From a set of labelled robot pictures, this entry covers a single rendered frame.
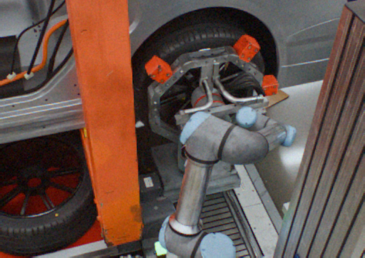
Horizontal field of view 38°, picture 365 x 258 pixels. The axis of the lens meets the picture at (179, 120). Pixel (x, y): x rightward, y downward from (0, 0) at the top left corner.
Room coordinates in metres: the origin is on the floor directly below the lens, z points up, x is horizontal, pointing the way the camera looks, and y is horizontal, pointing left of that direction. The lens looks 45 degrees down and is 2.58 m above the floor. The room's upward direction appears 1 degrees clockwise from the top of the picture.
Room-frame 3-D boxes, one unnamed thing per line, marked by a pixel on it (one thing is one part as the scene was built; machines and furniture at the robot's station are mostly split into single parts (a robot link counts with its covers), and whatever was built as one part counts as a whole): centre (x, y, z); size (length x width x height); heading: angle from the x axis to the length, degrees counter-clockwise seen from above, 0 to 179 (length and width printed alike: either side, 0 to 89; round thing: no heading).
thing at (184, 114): (1.71, -0.06, 1.03); 0.19 x 0.18 x 0.11; 18
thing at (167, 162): (2.02, -0.07, 0.32); 0.40 x 0.30 x 0.28; 108
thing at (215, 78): (1.77, -0.25, 1.03); 0.19 x 0.18 x 0.11; 18
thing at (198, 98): (1.78, -0.14, 0.85); 0.21 x 0.14 x 0.14; 18
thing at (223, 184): (2.02, -0.07, 0.13); 0.50 x 0.36 x 0.10; 108
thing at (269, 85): (1.95, -0.42, 0.85); 0.09 x 0.08 x 0.07; 108
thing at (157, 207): (1.67, 0.15, 0.26); 0.42 x 0.18 x 0.35; 18
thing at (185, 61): (1.85, -0.12, 0.85); 0.54 x 0.07 x 0.54; 108
